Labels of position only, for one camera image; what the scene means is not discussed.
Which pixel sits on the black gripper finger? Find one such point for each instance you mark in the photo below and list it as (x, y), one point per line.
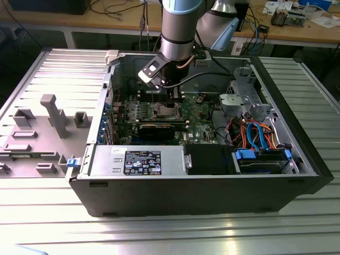
(175, 95)
(169, 95)

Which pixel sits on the CPU with silver top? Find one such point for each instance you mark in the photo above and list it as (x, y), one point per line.
(167, 110)

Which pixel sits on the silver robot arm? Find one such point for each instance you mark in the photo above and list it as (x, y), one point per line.
(178, 32)

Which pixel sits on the black RAM slot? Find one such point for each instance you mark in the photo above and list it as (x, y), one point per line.
(180, 123)
(158, 95)
(159, 100)
(162, 119)

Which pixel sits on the metal locking lever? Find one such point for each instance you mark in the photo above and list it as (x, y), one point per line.
(152, 99)

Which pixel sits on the CPU socket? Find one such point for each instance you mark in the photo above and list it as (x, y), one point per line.
(153, 116)

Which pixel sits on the blue slot retention clip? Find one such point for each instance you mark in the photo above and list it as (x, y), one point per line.
(100, 138)
(104, 118)
(102, 129)
(107, 107)

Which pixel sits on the green motherboard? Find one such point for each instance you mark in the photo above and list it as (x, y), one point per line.
(196, 125)

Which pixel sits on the black graphics card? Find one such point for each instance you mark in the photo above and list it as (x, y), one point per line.
(156, 132)

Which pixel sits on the grey metal drive cage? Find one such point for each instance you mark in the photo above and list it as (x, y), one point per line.
(233, 101)

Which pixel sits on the white label sheet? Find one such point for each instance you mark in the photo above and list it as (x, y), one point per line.
(237, 47)

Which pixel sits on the black plastic shroud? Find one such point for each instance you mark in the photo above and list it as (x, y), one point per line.
(204, 159)

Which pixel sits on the wooden desk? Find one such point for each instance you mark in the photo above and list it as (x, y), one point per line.
(106, 21)

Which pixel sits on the black upright box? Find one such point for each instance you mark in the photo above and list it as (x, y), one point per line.
(242, 16)

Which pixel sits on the grey power supply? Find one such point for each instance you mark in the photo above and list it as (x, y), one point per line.
(106, 159)

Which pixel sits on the small black box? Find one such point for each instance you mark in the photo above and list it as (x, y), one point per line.
(264, 28)

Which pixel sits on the black open PC case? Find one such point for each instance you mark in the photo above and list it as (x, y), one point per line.
(186, 196)

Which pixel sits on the hard disk in blue carrier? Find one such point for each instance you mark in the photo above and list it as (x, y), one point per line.
(255, 167)

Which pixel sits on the blue case latch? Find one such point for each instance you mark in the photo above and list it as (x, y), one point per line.
(73, 162)

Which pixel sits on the white printed papers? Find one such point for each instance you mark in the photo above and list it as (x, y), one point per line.
(271, 6)

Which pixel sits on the copper finned heatsink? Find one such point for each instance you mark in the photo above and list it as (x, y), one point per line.
(278, 17)

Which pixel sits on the grey electronic device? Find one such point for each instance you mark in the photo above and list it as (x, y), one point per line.
(295, 17)

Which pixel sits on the grey parts rack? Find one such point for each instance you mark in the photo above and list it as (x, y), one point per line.
(40, 143)

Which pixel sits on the large black box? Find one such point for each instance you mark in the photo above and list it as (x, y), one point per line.
(47, 6)

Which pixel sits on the white paper sheets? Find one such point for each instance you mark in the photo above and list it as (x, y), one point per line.
(325, 21)

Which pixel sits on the green RAM stick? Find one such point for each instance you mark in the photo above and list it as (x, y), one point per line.
(22, 156)

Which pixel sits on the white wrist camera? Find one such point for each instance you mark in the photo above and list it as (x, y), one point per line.
(148, 73)

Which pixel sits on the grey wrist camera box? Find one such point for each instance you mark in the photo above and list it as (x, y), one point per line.
(203, 59)

